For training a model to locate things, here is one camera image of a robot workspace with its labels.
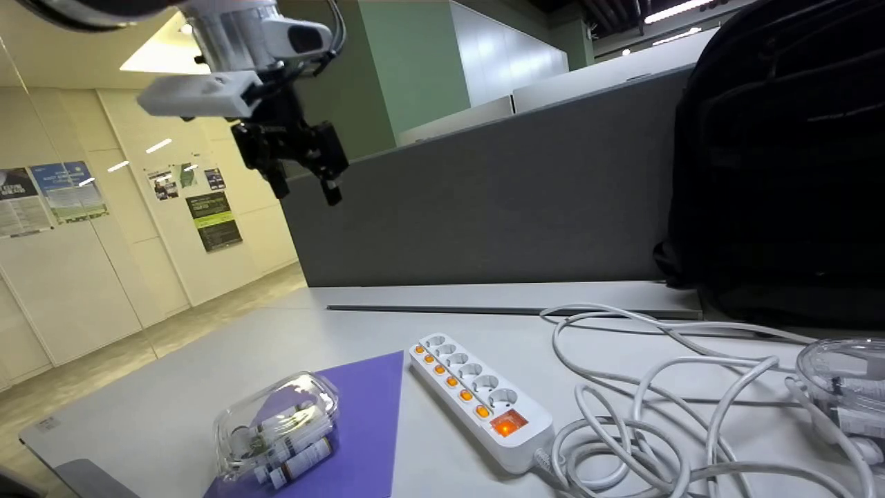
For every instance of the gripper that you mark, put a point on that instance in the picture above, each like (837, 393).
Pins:
(290, 138)

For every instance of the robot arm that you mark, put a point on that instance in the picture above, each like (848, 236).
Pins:
(235, 31)

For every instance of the small blue poster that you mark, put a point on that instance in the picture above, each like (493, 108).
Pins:
(215, 178)

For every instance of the black green poster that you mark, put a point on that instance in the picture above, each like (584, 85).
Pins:
(214, 221)

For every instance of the small green poster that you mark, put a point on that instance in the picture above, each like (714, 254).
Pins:
(188, 175)

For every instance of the small photo poster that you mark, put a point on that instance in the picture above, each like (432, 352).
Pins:
(163, 185)

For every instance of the grey desk partition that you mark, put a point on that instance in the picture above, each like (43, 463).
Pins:
(498, 200)

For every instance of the clear plastic box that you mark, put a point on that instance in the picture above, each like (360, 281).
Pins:
(276, 408)

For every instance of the purple paper sheet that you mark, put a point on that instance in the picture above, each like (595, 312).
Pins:
(366, 415)

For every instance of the heap of small vials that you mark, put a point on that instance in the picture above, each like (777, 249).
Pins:
(297, 453)

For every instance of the white power strip orange switches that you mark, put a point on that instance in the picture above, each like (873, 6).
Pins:
(477, 398)

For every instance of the row of white partitions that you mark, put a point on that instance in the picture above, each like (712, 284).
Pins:
(594, 76)

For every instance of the ceiling light strip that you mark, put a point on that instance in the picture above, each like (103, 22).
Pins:
(674, 10)

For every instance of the black backpack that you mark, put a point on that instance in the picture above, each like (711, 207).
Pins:
(788, 159)

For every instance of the clear plastic container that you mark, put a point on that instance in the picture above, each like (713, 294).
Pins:
(847, 394)

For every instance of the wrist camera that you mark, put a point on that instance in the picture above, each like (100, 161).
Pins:
(197, 95)

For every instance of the row of wall posters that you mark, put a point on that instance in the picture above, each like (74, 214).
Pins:
(48, 197)

